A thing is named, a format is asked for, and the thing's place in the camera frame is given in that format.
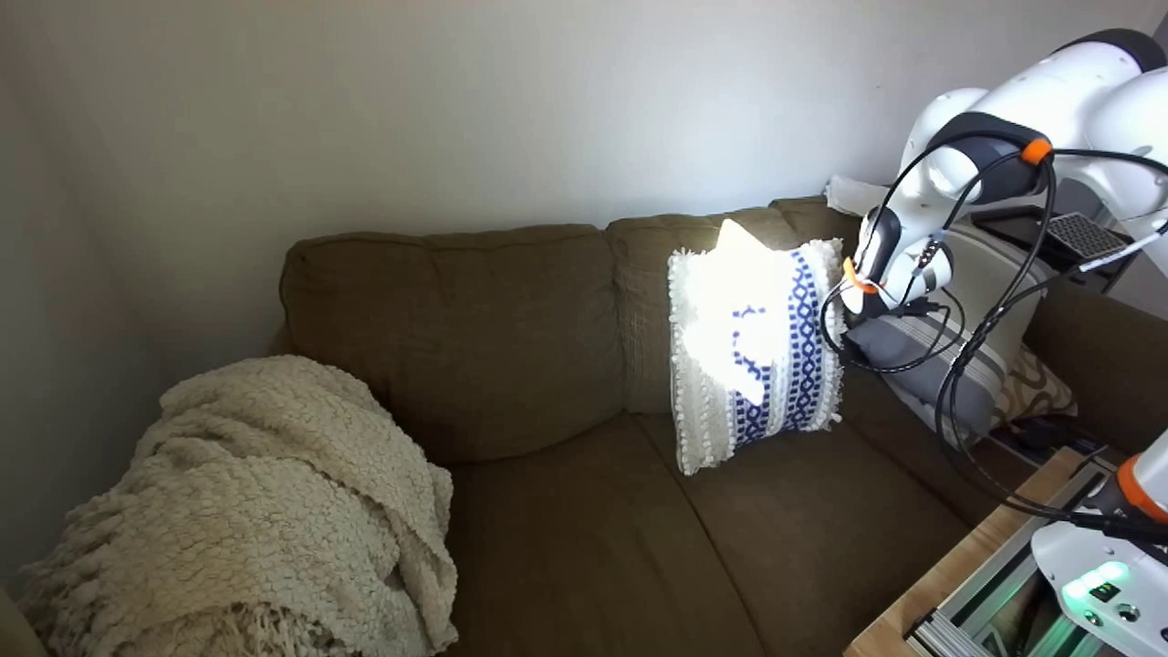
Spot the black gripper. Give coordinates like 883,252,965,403
836,206,959,324

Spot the blue white patterned pillow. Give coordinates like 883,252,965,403
664,216,852,479

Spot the beige patterned pillow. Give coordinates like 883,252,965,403
999,344,1083,429

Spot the dark side table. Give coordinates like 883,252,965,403
970,206,1155,289

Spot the grey flat pad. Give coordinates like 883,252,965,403
1044,212,1127,258

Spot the wooden table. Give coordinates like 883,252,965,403
844,445,1099,657

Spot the brown fabric sofa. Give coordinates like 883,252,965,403
274,194,1168,657

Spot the cream knitted blanket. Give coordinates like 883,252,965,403
14,350,462,657

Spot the aluminium frame rail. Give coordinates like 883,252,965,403
908,467,1106,657

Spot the white robot base orange ring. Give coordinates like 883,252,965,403
1029,430,1168,657

